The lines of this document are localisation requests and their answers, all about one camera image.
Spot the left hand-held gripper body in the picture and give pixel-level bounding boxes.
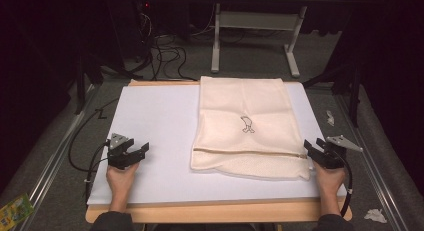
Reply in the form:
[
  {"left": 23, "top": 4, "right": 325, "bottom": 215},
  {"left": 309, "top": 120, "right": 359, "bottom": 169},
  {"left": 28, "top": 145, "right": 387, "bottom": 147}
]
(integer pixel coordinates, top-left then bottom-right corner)
[{"left": 105, "top": 132, "right": 141, "bottom": 170}]

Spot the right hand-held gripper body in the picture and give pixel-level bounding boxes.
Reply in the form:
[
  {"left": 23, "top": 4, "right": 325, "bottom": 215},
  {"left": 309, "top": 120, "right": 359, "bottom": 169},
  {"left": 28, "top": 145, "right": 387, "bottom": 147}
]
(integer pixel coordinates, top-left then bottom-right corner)
[{"left": 316, "top": 134, "right": 364, "bottom": 170}]

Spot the cream mesh laundry bag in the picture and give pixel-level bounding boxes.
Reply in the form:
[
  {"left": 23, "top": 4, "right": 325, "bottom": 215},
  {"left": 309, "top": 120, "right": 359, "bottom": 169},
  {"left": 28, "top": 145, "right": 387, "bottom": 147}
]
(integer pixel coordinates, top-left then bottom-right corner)
[{"left": 189, "top": 75, "right": 312, "bottom": 182}]

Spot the person's left hand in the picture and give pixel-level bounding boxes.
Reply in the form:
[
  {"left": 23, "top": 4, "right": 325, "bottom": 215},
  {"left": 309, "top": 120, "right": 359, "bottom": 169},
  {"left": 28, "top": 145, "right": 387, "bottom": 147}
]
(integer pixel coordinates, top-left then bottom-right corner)
[{"left": 105, "top": 162, "right": 141, "bottom": 205}]

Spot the person's right hand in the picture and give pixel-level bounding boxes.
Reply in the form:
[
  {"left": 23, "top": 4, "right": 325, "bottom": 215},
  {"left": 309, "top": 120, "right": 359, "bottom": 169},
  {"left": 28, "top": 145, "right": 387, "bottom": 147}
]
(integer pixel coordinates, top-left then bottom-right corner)
[{"left": 313, "top": 160, "right": 348, "bottom": 200}]

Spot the small white paper scrap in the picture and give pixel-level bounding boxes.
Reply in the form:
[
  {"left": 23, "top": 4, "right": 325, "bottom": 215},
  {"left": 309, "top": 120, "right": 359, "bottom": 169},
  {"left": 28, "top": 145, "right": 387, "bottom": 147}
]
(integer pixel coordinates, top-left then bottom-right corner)
[{"left": 325, "top": 109, "right": 336, "bottom": 127}]

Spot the white foam mat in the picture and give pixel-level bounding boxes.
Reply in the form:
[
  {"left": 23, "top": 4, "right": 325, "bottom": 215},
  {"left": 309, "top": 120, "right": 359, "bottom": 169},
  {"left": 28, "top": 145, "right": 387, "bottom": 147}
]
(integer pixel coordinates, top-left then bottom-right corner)
[{"left": 86, "top": 82, "right": 349, "bottom": 206}]

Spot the black metal stand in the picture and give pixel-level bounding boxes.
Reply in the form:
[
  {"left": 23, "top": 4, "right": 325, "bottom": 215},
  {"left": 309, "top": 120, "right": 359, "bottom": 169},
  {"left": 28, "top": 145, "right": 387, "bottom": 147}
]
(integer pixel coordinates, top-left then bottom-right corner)
[
  {"left": 301, "top": 61, "right": 364, "bottom": 129},
  {"left": 73, "top": 52, "right": 105, "bottom": 116}
]

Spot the crumpled white tissue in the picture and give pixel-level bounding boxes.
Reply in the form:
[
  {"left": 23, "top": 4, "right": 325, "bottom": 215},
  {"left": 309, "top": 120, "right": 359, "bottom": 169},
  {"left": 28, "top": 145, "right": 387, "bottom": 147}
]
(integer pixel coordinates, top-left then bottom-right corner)
[{"left": 363, "top": 208, "right": 389, "bottom": 225}]

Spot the green and yellow packet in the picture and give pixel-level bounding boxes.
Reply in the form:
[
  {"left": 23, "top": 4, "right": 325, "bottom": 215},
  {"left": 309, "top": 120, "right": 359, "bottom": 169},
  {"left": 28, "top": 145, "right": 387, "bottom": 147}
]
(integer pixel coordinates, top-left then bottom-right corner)
[{"left": 0, "top": 192, "right": 36, "bottom": 231}]

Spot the left hand-held gripper cable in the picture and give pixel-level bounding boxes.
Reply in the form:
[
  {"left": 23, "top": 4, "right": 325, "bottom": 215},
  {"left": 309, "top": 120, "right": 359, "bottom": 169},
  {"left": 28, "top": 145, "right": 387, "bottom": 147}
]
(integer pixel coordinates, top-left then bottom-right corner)
[{"left": 83, "top": 140, "right": 111, "bottom": 205}]

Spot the hand-held gripper cable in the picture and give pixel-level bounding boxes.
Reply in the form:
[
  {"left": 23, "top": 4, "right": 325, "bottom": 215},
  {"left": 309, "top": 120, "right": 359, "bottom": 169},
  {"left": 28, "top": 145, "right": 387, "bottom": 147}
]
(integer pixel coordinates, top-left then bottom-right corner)
[
  {"left": 333, "top": 149, "right": 355, "bottom": 219},
  {"left": 83, "top": 140, "right": 111, "bottom": 205}
]

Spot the right hand-held gripper cable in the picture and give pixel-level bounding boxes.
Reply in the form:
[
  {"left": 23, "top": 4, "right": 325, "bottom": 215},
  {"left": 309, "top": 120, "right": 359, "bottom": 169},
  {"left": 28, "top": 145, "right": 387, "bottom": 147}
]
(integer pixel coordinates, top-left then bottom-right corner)
[{"left": 333, "top": 149, "right": 355, "bottom": 219}]

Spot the metal floor rail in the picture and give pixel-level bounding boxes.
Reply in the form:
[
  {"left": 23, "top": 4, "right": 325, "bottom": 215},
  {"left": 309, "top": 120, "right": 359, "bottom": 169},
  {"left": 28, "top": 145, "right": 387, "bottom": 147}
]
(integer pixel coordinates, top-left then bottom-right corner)
[
  {"left": 334, "top": 93, "right": 415, "bottom": 231},
  {"left": 13, "top": 83, "right": 98, "bottom": 231}
]

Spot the black floor cable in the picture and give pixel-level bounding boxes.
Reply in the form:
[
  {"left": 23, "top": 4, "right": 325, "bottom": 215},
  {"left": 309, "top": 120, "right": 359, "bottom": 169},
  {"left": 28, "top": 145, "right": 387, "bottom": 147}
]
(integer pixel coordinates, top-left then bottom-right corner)
[{"left": 67, "top": 97, "right": 120, "bottom": 174}]

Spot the tangle of black cables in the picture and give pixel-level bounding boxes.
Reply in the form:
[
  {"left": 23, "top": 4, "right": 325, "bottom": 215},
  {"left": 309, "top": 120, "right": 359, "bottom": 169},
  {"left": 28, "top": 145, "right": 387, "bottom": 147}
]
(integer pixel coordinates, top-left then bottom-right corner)
[{"left": 132, "top": 10, "right": 198, "bottom": 82}]

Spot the grey metal desk frame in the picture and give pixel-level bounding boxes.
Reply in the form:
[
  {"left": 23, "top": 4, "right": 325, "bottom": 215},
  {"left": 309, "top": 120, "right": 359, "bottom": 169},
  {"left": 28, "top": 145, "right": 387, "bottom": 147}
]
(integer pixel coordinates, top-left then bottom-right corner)
[{"left": 210, "top": 2, "right": 309, "bottom": 79}]

